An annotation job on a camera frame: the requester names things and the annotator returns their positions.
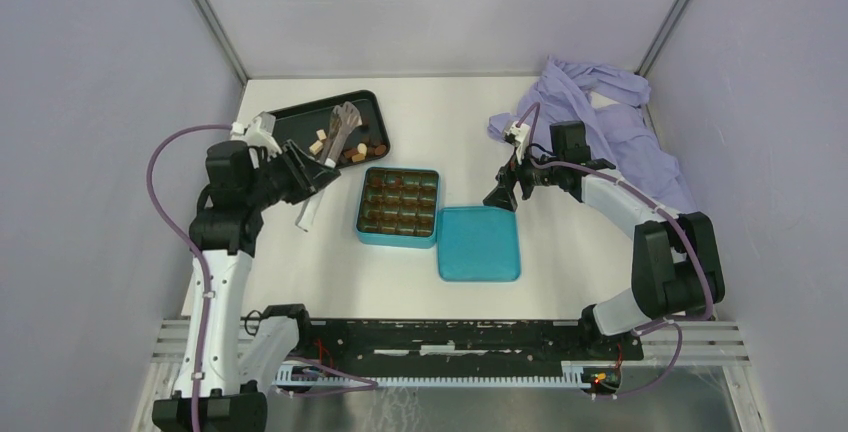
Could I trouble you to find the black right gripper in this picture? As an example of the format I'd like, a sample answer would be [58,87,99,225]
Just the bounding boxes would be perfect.
[483,143,564,213]

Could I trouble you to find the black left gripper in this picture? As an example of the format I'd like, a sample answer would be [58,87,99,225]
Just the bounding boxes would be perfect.
[244,139,340,211]

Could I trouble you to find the steel tongs white handle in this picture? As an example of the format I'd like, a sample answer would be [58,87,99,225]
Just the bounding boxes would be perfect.
[295,102,361,232]

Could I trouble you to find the teal chocolate box with dividers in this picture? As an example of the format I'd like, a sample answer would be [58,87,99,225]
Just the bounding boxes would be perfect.
[355,167,441,249]

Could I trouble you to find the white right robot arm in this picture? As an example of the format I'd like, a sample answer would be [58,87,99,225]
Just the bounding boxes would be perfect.
[483,119,725,360]

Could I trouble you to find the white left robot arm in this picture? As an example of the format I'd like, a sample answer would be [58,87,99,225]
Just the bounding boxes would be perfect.
[152,140,340,431]

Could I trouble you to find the black chocolate tray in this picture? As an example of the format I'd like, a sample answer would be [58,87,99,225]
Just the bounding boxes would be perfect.
[264,89,392,172]

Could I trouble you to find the teal box lid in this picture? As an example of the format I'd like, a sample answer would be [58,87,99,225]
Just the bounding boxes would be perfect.
[437,206,521,283]

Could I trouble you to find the lavender crumpled cloth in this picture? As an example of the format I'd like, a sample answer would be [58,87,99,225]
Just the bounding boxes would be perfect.
[488,56,698,213]

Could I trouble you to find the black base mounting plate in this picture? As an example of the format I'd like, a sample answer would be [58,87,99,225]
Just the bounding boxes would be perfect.
[295,318,645,362]

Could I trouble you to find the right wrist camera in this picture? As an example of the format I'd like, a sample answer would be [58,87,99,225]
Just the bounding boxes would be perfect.
[502,121,532,163]

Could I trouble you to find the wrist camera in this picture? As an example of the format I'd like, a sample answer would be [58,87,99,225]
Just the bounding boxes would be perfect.
[244,112,282,157]
[502,121,532,163]

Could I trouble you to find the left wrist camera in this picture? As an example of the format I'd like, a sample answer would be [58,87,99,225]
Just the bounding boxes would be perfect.
[244,112,282,157]

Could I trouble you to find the white cable duct rail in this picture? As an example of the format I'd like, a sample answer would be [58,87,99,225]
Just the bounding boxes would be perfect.
[271,362,624,389]

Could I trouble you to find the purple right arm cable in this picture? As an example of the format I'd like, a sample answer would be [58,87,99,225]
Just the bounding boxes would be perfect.
[517,101,718,400]

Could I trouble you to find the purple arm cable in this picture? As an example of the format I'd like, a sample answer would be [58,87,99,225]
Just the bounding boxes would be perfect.
[145,124,379,432]
[517,101,718,400]

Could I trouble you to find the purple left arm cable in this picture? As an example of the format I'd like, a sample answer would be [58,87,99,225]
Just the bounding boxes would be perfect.
[145,124,379,432]

